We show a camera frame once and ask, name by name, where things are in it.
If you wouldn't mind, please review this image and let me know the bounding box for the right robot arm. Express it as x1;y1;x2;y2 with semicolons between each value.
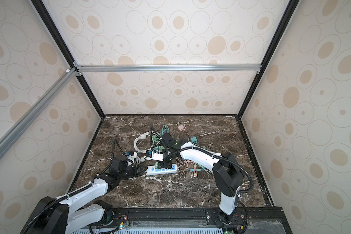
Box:
150;133;254;216

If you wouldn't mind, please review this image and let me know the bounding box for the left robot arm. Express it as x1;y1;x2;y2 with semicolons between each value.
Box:
21;154;147;234

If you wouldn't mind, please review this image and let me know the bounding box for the horizontal aluminium rail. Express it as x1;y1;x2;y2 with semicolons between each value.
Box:
77;64;261;72

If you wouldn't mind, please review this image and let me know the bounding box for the left aluminium rail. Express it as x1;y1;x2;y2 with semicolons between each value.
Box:
0;68;77;159

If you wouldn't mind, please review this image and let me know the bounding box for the pink usb cable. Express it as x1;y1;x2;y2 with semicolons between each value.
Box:
176;130;199;179

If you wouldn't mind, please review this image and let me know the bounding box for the pink charger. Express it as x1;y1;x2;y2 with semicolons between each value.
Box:
177;125;185;131

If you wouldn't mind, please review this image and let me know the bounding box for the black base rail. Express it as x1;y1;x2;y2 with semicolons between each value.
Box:
76;207;292;234

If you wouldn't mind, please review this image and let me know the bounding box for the white blue power strip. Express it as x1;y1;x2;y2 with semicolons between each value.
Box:
146;164;178;176

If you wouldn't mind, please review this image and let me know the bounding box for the purple power strip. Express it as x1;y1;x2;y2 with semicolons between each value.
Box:
149;150;157;156

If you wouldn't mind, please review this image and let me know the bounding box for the purple strip white cord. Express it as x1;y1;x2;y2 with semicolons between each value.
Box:
133;131;153;154

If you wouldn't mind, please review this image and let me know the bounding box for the blue teal charger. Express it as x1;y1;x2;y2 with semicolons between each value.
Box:
190;136;198;144

